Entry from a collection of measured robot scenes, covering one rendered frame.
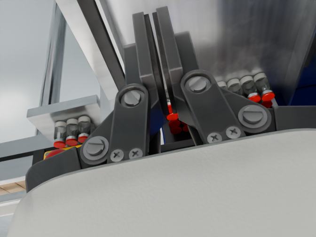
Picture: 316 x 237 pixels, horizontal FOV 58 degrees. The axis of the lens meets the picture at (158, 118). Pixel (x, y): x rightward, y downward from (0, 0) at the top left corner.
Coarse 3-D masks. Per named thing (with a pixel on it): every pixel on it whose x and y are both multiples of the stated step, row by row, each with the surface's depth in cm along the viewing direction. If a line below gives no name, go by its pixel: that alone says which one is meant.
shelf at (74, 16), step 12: (60, 0) 33; (72, 0) 33; (72, 12) 35; (72, 24) 36; (84, 24) 36; (84, 36) 38; (84, 48) 39; (96, 48) 40; (96, 60) 41; (312, 60) 47; (96, 72) 43; (108, 72) 44; (312, 72) 50; (108, 84) 46; (300, 84) 52; (312, 84) 53; (108, 96) 48
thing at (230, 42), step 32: (96, 0) 30; (128, 0) 34; (160, 0) 35; (192, 0) 35; (224, 0) 36; (256, 0) 36; (288, 0) 37; (128, 32) 38; (192, 32) 39; (224, 32) 40; (256, 32) 41; (288, 32) 41; (160, 64) 43; (224, 64) 45; (256, 64) 46; (288, 64) 47; (288, 96) 50
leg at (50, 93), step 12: (60, 12) 93; (60, 24) 90; (48, 36) 88; (60, 36) 87; (48, 48) 83; (60, 48) 84; (48, 60) 80; (60, 60) 82; (48, 72) 77; (60, 72) 80; (48, 84) 75; (60, 84) 78; (48, 96) 73; (36, 132) 67
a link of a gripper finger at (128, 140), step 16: (128, 96) 10; (144, 96) 10; (128, 112) 10; (144, 112) 10; (112, 128) 9; (128, 128) 9; (144, 128) 9; (112, 144) 9; (128, 144) 9; (144, 144) 9; (160, 144) 12; (112, 160) 9
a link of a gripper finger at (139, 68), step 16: (144, 16) 12; (144, 32) 12; (128, 48) 12; (144, 48) 11; (128, 64) 12; (144, 64) 11; (128, 80) 11; (144, 80) 10; (160, 80) 11; (160, 96) 11; (112, 112) 11; (160, 112) 11; (96, 128) 10; (96, 144) 10; (96, 160) 10
